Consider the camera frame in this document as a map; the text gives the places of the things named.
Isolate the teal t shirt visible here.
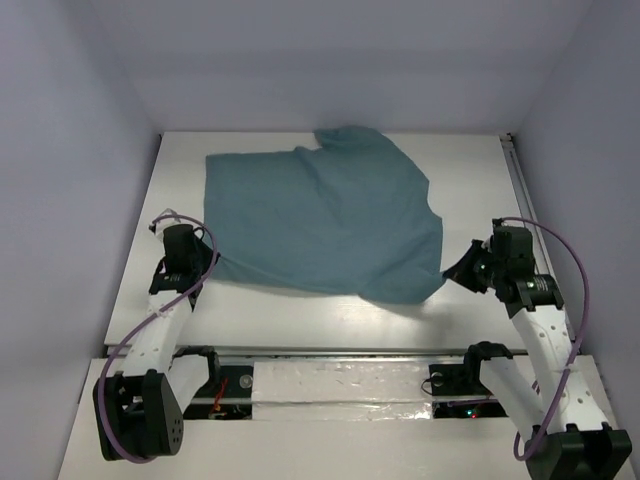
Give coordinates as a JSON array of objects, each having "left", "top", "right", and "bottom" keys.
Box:
[{"left": 203, "top": 127, "right": 444, "bottom": 304}]

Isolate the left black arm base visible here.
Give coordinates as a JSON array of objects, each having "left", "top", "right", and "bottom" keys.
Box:
[{"left": 184, "top": 358, "right": 254, "bottom": 421}]

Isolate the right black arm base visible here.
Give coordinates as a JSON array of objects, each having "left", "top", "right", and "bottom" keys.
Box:
[{"left": 421, "top": 341, "right": 513, "bottom": 419}]

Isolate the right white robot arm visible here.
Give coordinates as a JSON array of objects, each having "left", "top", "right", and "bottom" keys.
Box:
[{"left": 427, "top": 217, "right": 632, "bottom": 479}]

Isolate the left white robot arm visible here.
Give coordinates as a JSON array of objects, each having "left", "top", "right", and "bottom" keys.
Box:
[{"left": 93, "top": 211, "right": 221, "bottom": 464}]

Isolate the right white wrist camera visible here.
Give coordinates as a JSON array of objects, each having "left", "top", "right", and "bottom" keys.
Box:
[{"left": 481, "top": 218, "right": 503, "bottom": 253}]

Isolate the aluminium right side rail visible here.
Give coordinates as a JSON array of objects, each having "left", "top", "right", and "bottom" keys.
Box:
[{"left": 499, "top": 133, "right": 535, "bottom": 220}]

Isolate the aluminium rail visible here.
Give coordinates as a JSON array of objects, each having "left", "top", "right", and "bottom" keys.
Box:
[
  {"left": 102, "top": 342, "right": 576, "bottom": 359},
  {"left": 499, "top": 133, "right": 535, "bottom": 220}
]

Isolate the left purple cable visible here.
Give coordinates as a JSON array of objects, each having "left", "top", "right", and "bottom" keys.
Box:
[{"left": 102, "top": 214, "right": 221, "bottom": 464}]

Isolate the purple cable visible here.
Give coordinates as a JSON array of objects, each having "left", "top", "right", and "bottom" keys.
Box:
[
  {"left": 512, "top": 216, "right": 591, "bottom": 461},
  {"left": 102, "top": 214, "right": 221, "bottom": 464}
]

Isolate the aluminium front rail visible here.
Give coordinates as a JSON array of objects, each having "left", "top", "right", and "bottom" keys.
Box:
[{"left": 102, "top": 342, "right": 576, "bottom": 359}]

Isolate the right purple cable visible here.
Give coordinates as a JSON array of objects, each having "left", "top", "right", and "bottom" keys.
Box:
[{"left": 512, "top": 216, "right": 591, "bottom": 461}]

